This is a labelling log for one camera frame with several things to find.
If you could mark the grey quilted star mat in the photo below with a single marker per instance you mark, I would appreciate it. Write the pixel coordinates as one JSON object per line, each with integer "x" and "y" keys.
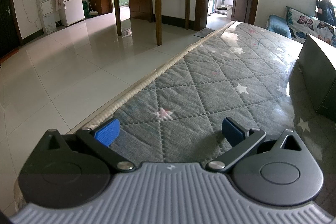
{"x": 199, "y": 77}

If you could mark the grey doormat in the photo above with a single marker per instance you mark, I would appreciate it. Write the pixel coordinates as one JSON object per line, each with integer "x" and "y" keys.
{"x": 203, "y": 33}

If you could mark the white water dispenser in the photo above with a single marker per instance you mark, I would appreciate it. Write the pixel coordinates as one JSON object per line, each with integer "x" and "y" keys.
{"x": 47, "y": 16}

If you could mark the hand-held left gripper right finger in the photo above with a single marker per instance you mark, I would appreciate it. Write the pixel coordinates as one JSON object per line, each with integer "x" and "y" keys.
{"x": 232, "y": 132}

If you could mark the dark entrance door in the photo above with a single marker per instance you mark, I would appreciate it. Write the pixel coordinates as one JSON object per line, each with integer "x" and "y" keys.
{"x": 8, "y": 16}

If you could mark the blue sofa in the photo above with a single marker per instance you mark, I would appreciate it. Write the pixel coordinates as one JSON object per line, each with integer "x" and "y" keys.
{"x": 278, "y": 26}

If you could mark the butterfly print cushion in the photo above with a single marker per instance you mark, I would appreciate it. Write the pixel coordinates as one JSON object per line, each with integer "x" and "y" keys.
{"x": 304, "y": 23}
{"x": 328, "y": 29}

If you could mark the white bucket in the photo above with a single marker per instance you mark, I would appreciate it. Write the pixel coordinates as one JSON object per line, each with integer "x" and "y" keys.
{"x": 229, "y": 11}

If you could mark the broom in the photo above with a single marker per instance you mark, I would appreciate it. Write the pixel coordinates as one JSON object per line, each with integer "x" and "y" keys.
{"x": 92, "y": 12}

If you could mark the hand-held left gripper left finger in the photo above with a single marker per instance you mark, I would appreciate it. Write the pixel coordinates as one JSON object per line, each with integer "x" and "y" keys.
{"x": 107, "y": 132}

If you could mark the black backpack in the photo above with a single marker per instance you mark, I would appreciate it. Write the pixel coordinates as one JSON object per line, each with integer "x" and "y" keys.
{"x": 325, "y": 11}

